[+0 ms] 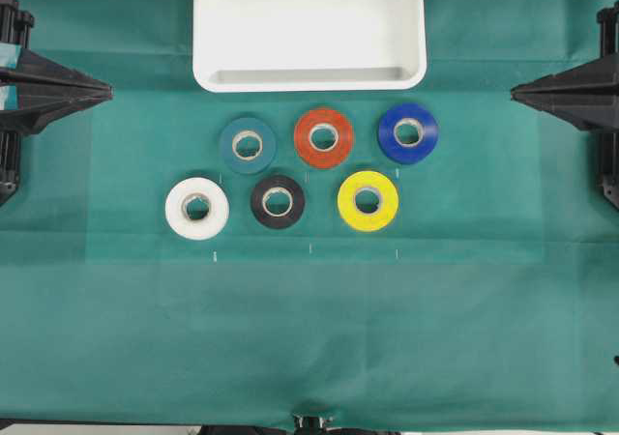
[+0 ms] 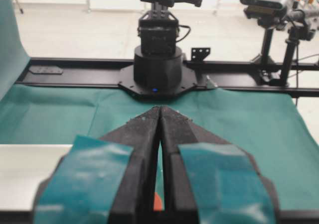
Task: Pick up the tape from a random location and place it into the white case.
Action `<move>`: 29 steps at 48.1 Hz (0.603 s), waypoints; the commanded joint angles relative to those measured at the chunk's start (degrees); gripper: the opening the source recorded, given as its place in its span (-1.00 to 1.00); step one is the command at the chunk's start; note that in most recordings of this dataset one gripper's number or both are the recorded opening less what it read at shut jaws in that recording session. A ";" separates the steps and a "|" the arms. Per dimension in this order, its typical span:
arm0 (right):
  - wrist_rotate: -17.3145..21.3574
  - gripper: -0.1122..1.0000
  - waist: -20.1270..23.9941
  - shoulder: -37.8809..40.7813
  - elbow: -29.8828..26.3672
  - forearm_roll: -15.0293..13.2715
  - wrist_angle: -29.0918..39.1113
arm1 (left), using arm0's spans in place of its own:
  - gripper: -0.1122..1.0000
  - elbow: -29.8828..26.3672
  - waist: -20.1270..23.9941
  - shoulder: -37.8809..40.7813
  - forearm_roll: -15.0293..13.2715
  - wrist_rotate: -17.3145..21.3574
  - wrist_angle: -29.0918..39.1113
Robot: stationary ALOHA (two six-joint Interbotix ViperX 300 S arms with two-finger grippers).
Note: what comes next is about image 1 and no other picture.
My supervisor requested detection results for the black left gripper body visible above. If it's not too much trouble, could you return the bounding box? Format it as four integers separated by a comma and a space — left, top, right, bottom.
1, 0, 35, 205

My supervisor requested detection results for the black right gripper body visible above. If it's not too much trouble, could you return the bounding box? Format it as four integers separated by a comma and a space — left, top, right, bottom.
597, 5, 618, 209

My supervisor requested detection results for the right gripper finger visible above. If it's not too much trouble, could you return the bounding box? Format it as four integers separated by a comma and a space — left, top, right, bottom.
511, 60, 618, 95
513, 97, 618, 131

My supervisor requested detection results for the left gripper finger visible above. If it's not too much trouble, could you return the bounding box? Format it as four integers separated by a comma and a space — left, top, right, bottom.
1, 95, 113, 135
1, 47, 113, 98

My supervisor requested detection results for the blue tape roll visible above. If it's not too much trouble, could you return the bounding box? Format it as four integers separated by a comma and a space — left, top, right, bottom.
377, 102, 439, 165

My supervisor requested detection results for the white tape roll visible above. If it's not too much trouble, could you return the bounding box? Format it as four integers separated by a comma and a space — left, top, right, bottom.
164, 177, 229, 241

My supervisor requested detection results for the teal tape roll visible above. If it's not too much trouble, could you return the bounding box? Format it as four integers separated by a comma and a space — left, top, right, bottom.
220, 116, 277, 175

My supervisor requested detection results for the white plastic tray case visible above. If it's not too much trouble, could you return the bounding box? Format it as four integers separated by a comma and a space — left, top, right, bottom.
192, 0, 427, 93

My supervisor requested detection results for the yellow tape roll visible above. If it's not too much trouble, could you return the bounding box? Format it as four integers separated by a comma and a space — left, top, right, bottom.
337, 170, 399, 232

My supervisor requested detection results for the black tape roll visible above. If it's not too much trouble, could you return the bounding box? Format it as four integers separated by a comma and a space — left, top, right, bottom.
251, 174, 306, 230

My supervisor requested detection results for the orange tape roll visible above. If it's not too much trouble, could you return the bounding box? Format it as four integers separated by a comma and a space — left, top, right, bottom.
294, 107, 355, 169

